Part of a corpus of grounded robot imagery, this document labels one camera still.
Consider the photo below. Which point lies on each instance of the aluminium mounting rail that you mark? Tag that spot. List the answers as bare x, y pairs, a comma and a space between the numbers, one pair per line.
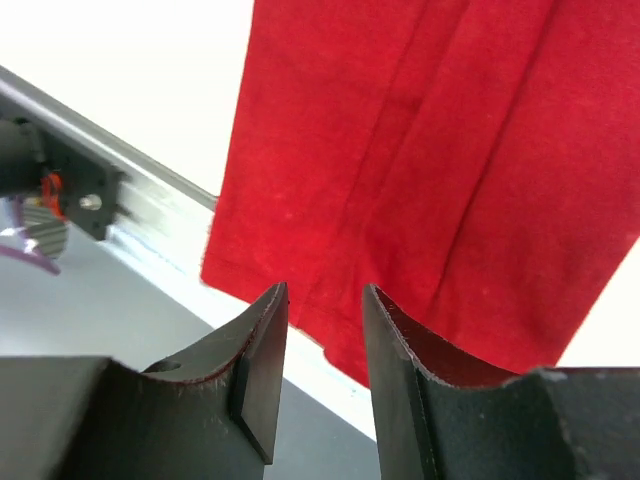
161, 232

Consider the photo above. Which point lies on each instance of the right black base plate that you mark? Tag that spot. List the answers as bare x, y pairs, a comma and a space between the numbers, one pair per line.
79, 185

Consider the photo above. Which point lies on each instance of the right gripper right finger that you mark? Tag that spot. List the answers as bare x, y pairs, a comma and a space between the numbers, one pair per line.
402, 356

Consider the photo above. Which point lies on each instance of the dark red t-shirt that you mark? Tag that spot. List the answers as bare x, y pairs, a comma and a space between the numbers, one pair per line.
476, 160

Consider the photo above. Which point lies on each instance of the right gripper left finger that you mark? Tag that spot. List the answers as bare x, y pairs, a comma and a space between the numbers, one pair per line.
249, 351

